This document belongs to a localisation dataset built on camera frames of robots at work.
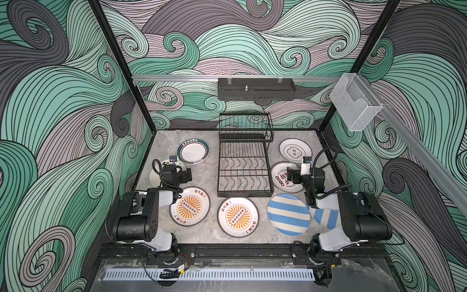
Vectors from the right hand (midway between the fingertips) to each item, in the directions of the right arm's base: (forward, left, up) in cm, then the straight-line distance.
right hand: (295, 167), depth 94 cm
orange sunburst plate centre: (-24, +31, -6) cm, 40 cm away
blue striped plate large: (-23, +7, -5) cm, 24 cm away
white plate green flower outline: (+17, -5, -7) cm, 19 cm away
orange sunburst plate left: (-19, +54, -5) cm, 57 cm away
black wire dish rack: (+10, +26, -5) cm, 28 cm away
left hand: (+1, +62, 0) cm, 62 cm away
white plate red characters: (-4, +8, -6) cm, 11 cm away
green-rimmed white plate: (+15, +57, -5) cm, 59 cm away
